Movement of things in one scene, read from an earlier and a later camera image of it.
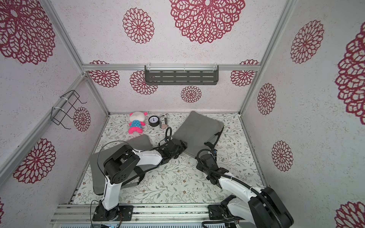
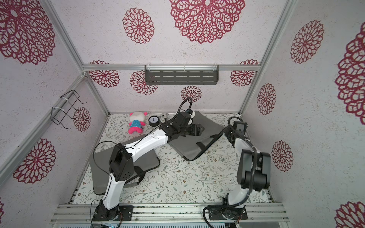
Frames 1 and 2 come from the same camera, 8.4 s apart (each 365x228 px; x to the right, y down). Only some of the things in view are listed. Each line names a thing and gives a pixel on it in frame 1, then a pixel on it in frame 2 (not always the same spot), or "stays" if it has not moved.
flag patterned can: (163, 123) stays
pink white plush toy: (136, 119) stays
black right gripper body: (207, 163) → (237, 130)
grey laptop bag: (195, 129) stays
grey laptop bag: (97, 163) stays
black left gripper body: (183, 147) → (190, 129)
